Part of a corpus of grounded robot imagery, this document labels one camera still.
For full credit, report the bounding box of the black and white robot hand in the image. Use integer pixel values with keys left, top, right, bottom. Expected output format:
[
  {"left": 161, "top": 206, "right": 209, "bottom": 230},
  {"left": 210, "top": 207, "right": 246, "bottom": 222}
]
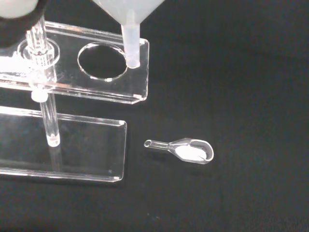
[{"left": 0, "top": 0, "right": 48, "bottom": 48}]

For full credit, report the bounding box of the clear acrylic funnel stand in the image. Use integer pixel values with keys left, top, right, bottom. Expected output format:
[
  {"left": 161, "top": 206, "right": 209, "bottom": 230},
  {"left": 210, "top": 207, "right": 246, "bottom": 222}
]
[{"left": 0, "top": 14, "right": 150, "bottom": 183}]

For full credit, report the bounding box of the glass weighing funnel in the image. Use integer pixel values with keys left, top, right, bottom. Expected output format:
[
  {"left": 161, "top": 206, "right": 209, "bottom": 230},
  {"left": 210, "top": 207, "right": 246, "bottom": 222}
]
[{"left": 143, "top": 137, "right": 214, "bottom": 165}]

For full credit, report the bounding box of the black cloth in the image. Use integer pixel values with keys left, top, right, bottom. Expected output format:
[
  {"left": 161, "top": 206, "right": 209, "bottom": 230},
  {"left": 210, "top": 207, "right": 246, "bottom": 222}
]
[{"left": 0, "top": 0, "right": 309, "bottom": 232}]

